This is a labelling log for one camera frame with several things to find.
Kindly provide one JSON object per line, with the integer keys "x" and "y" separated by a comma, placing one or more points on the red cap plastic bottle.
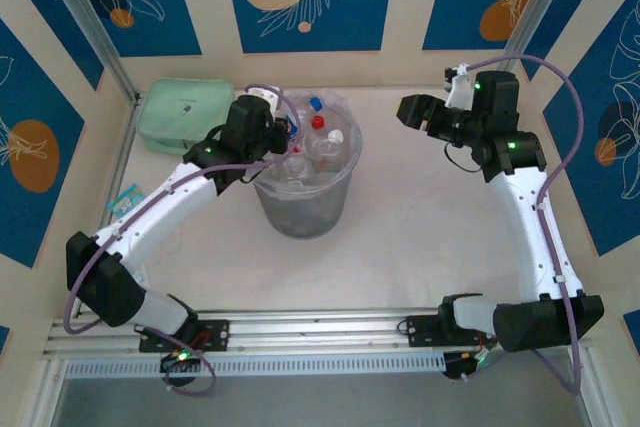
{"x": 318, "y": 122}

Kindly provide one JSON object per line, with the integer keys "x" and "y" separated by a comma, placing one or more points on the grey mesh bin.
{"x": 305, "y": 217}

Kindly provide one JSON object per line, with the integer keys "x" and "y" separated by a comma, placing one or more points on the clear plastic bin liner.
{"x": 352, "y": 147}

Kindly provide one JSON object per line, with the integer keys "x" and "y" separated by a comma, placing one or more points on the aluminium frame post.
{"x": 532, "y": 22}
{"x": 90, "y": 27}

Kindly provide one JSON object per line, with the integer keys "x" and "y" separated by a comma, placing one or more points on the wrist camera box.
{"x": 457, "y": 89}
{"x": 262, "y": 94}

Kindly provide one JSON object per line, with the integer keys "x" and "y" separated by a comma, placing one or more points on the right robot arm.
{"x": 530, "y": 237}

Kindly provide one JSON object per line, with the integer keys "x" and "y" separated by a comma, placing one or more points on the light blue snack packet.
{"x": 125, "y": 199}

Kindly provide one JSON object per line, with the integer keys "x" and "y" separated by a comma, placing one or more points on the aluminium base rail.
{"x": 310, "y": 332}

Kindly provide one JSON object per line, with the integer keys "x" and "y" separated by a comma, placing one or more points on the mint green zip pouch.
{"x": 185, "y": 112}

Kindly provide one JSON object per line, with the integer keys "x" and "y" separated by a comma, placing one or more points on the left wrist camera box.
{"x": 262, "y": 94}

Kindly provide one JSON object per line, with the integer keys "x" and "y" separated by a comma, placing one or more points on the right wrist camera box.
{"x": 457, "y": 89}

